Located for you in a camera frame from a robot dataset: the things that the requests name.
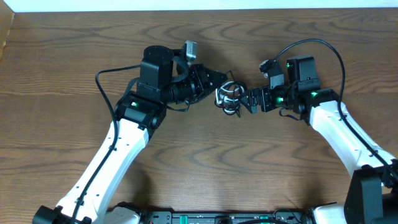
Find black usb cable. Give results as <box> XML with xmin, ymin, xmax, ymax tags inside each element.
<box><xmin>214</xmin><ymin>70</ymin><xmax>249</xmax><ymax>118</ymax></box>

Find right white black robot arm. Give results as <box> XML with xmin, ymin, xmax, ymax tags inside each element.
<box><xmin>239</xmin><ymin>55</ymin><xmax>397</xmax><ymax>223</ymax></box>

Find white usb cable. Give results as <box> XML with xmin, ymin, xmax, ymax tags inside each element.
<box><xmin>215</xmin><ymin>81</ymin><xmax>245</xmax><ymax>106</ymax></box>

